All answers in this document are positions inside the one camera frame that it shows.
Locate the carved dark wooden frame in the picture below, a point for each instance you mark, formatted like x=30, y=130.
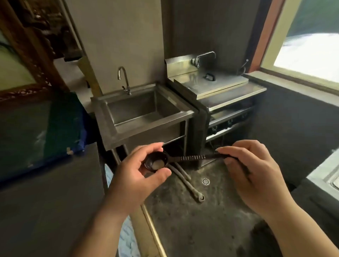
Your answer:
x=34, y=42

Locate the person's left thumb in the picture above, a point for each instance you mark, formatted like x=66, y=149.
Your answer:
x=161, y=176

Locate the curved chrome sink faucet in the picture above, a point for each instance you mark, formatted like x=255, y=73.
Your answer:
x=125, y=79

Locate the stainless steel cooker unit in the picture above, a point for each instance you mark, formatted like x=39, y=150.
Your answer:
x=225, y=106

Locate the window with wooden frame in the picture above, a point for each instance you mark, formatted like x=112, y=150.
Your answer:
x=304, y=39

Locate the stainless steel sink unit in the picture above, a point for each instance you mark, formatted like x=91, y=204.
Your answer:
x=143, y=116

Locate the chrome swivel tap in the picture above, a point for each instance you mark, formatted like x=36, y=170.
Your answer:
x=202, y=57

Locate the white basin edge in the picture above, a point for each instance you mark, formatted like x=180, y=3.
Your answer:
x=324, y=172

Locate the person's left hand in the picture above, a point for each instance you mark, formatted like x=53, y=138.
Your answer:
x=127, y=182

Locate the person's right hand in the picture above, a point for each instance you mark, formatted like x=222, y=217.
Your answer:
x=259, y=177

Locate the black measuring spoon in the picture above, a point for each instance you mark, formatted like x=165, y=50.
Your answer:
x=190, y=158

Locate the yellow wooden plank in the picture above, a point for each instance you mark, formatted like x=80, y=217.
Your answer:
x=90, y=76

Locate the person's right forearm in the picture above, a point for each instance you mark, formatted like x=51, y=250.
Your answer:
x=302, y=233

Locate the person's left forearm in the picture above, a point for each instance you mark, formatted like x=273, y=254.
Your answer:
x=106, y=233

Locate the round metal floor drain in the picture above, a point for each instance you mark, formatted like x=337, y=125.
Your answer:
x=205, y=181

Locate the person's right thumb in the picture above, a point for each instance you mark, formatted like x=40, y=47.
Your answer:
x=236, y=169

